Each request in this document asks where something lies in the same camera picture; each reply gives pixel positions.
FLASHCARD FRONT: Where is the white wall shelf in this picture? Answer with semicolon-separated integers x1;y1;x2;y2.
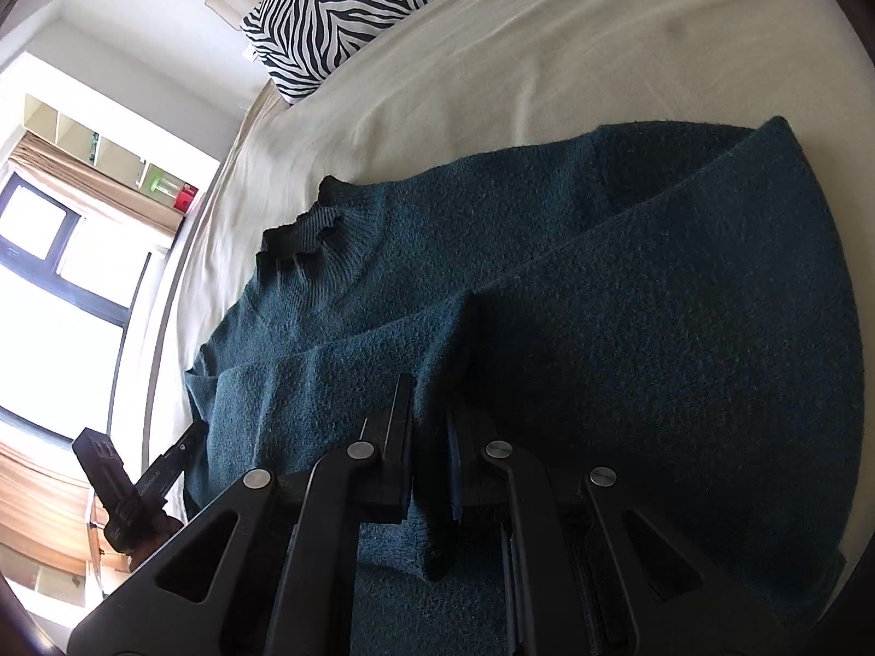
22;91;201;233

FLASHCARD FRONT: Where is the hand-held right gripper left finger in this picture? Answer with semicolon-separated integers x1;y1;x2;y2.
68;374;418;656

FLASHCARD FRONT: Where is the bed with beige cover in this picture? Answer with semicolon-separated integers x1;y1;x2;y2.
147;0;875;565

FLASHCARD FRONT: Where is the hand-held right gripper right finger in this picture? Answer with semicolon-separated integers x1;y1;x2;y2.
444;410;821;656

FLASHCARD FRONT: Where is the beige curtain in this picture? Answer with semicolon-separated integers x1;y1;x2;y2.
0;438;94;576
5;131;184;244

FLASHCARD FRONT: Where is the dark teal knit sweater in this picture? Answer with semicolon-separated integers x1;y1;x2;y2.
183;116;862;656

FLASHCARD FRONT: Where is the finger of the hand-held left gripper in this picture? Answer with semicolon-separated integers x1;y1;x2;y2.
138;419;209;494
71;426;132;513

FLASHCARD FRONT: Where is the black framed window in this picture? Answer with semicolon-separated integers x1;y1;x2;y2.
0;171;150;440

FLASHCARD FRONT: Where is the zebra print pillow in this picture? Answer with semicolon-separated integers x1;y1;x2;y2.
241;0;543;105

